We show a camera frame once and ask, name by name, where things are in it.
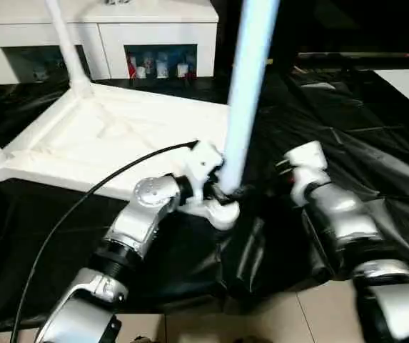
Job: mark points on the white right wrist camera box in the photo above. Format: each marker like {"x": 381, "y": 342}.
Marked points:
{"x": 305, "y": 164}

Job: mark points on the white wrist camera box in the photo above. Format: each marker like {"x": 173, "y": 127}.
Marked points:
{"x": 305, "y": 164}
{"x": 204, "y": 168}

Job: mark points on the black plastic mat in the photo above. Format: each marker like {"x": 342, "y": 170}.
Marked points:
{"x": 375, "y": 179}

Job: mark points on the tall clear bottle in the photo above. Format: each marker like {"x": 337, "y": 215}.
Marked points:
{"x": 163, "y": 66}

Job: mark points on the white cabinet with glass doors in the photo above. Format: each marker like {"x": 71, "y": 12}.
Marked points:
{"x": 47, "y": 28}

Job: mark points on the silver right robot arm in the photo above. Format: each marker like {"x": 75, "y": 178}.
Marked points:
{"x": 347, "y": 236}

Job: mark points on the white plastic table top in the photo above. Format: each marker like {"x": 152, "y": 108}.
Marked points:
{"x": 104, "y": 128}

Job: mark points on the small white jar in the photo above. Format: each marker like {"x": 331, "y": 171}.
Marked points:
{"x": 141, "y": 71}

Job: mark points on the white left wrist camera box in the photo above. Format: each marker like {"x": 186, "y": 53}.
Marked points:
{"x": 204, "y": 168}

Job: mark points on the red bottle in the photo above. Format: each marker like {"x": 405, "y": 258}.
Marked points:
{"x": 131, "y": 68}

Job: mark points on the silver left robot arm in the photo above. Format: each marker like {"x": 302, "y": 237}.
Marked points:
{"x": 133, "y": 236}

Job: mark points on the white flat board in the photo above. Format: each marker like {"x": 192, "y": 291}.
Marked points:
{"x": 407, "y": 86}

